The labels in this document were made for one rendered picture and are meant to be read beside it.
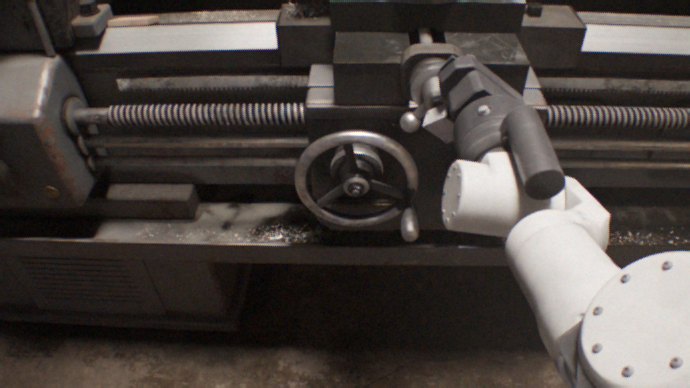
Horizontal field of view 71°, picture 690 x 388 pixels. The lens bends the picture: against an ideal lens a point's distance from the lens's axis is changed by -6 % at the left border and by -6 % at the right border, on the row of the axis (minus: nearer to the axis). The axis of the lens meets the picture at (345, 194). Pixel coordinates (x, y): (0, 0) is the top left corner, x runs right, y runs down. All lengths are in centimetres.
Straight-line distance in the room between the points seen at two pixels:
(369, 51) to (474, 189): 43
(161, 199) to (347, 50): 60
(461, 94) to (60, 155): 77
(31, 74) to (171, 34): 27
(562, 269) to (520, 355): 115
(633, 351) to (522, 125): 28
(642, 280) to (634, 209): 111
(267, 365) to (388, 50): 93
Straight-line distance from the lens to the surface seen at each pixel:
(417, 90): 76
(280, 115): 97
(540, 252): 38
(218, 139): 103
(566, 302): 34
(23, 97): 108
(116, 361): 158
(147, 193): 126
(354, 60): 81
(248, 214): 124
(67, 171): 111
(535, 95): 91
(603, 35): 107
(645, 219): 137
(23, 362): 171
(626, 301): 27
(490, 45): 88
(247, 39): 100
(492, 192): 46
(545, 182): 45
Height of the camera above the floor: 125
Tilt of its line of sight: 43 degrees down
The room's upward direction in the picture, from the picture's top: 2 degrees counter-clockwise
